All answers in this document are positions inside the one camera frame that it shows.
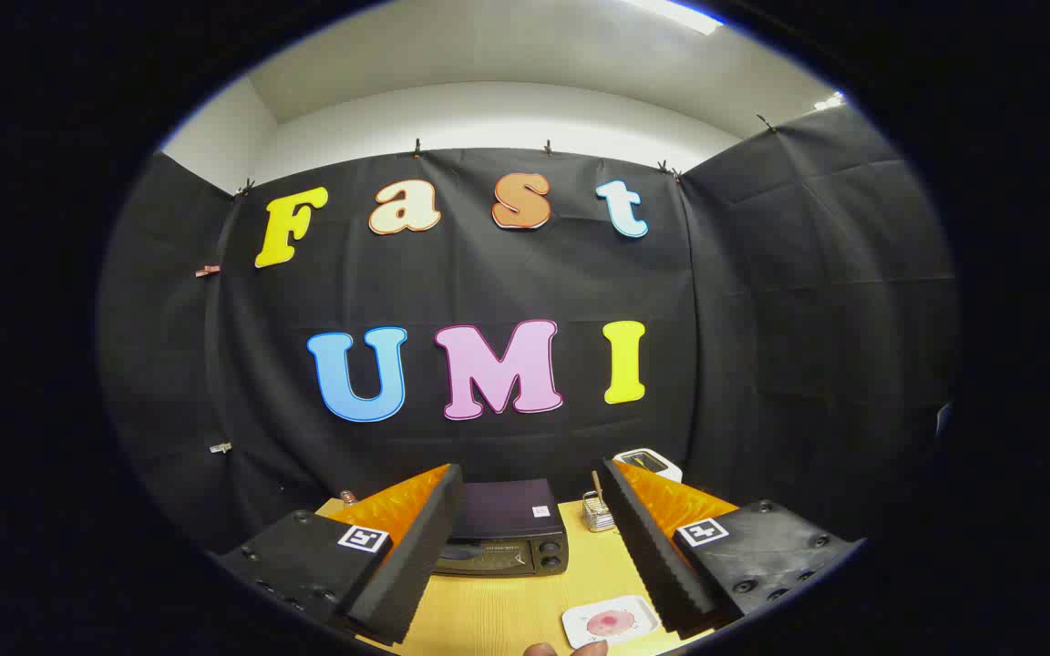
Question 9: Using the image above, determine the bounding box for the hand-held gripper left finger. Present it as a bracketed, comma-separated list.
[213, 463, 467, 646]

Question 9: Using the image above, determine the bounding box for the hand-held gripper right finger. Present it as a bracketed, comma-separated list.
[600, 457, 863, 641]

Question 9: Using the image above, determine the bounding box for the black toaster oven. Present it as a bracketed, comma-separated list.
[434, 478, 570, 578]

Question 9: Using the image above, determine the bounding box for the white square plate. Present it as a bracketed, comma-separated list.
[561, 596, 663, 650]

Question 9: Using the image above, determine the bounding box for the white pop-up toaster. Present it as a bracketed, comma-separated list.
[613, 447, 684, 484]

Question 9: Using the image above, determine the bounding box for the small wire basket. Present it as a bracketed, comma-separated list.
[582, 492, 617, 533]

